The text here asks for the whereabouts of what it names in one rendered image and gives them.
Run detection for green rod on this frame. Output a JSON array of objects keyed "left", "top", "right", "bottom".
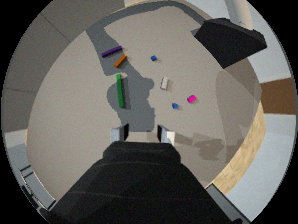
[{"left": 116, "top": 74, "right": 124, "bottom": 107}]

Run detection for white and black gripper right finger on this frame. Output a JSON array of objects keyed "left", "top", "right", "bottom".
[{"left": 157, "top": 125, "right": 175, "bottom": 147}]

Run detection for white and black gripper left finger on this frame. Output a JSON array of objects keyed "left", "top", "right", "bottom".
[{"left": 110, "top": 123, "right": 129, "bottom": 143}]

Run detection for purple rod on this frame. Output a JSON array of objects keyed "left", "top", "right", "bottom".
[{"left": 101, "top": 46, "right": 123, "bottom": 58}]

